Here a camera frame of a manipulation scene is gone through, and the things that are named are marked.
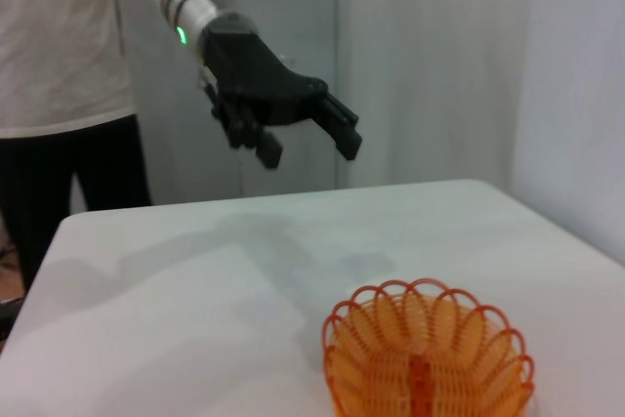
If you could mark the person in white shirt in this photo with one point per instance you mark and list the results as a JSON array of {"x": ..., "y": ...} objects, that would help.
[{"x": 49, "y": 46}]

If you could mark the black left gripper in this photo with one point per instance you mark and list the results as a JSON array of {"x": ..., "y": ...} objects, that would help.
[{"x": 254, "y": 75}]

